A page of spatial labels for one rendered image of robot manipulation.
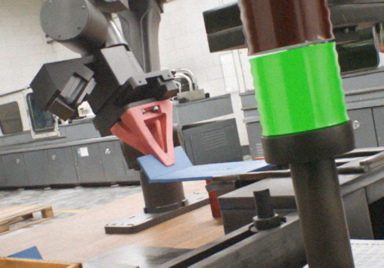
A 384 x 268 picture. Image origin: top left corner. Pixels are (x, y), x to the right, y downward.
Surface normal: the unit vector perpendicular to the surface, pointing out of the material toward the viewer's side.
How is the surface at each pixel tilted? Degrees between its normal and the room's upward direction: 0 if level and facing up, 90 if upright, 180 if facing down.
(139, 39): 65
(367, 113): 90
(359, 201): 90
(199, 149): 90
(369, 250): 1
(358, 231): 90
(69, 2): 77
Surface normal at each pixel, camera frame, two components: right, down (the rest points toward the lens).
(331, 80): 0.50, -0.30
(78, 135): -0.72, 0.18
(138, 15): -0.24, -0.34
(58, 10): -0.22, -0.14
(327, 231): -0.10, 0.07
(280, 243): 0.71, -0.10
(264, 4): -0.55, -0.10
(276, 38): -0.35, 0.36
